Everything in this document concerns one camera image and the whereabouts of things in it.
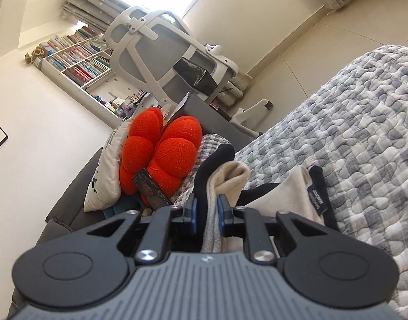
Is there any row of colourful books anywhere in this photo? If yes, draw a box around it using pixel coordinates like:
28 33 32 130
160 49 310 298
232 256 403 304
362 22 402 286
46 27 113 89

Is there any grey white patterned quilt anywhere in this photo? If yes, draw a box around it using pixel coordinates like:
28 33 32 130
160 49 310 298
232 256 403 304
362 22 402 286
234 45 408 320

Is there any white printed pillow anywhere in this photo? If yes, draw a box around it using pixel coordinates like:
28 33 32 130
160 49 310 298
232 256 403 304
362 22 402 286
83 118 134 212

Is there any black smartphone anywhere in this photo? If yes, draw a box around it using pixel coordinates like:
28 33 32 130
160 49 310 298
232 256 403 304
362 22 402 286
132 168 173 210

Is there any cream bear print sweatshirt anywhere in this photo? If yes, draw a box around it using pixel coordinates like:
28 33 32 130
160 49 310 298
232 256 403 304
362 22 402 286
194 143 339 254

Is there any white bookshelf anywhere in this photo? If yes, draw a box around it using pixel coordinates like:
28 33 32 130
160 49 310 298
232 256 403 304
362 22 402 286
32 27 158 129

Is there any white paper sheet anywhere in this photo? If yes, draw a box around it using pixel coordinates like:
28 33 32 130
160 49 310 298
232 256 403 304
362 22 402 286
169 91 191 121

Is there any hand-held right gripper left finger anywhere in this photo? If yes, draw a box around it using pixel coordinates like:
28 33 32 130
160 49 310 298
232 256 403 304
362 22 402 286
86 195 199 264

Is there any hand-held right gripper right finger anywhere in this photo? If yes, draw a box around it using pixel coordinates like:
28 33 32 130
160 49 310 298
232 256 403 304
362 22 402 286
217 195 325 264

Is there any white mesh office chair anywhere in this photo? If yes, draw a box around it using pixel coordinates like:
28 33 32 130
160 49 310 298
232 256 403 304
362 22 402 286
104 6 274 134

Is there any blue plush toy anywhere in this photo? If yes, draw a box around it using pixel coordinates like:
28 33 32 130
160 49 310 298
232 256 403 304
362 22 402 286
102 200 154 221

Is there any sunflower ornament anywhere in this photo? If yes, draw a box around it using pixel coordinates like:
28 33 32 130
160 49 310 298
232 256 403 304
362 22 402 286
24 48 45 65

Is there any grey checked pillow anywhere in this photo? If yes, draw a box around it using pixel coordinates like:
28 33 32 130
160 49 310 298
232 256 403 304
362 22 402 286
172 133 229 207

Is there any grey bedside cabinet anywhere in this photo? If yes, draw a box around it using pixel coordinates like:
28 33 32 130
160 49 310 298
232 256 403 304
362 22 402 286
182 94 258 150

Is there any orange pumpkin cushion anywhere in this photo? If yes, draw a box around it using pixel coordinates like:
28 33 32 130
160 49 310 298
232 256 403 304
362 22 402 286
119 107 203 207

